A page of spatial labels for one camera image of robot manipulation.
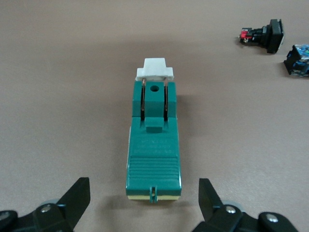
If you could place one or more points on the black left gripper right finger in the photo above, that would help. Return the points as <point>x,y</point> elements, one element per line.
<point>217,217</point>

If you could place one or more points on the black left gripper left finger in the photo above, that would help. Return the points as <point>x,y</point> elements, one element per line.
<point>60,215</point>

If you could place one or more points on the green load switch white lever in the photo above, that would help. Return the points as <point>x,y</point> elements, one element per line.
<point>154,166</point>

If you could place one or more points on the brown paper table cover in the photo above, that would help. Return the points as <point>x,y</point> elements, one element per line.
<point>60,96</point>

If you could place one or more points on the black square button red terminal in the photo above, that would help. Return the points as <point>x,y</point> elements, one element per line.
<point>274,36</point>

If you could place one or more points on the black blue switch block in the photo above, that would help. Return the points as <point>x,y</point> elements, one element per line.
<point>298,60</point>

